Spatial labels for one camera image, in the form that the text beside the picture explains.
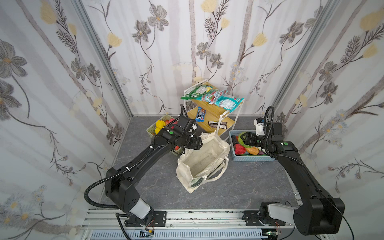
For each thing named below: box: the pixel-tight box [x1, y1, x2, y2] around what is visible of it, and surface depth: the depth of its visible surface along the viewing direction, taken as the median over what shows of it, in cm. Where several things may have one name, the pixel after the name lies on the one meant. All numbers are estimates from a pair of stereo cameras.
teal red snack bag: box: [195, 89, 229, 105], surface depth 80 cm
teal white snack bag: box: [215, 95, 245, 113], surface depth 78 cm
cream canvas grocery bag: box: [176, 130, 232, 194], surface depth 81 cm
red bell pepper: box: [233, 143, 246, 155], surface depth 93 cm
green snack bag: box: [180, 85, 213, 100], surface depth 83 cm
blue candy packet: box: [195, 106, 207, 122], surface depth 98 cm
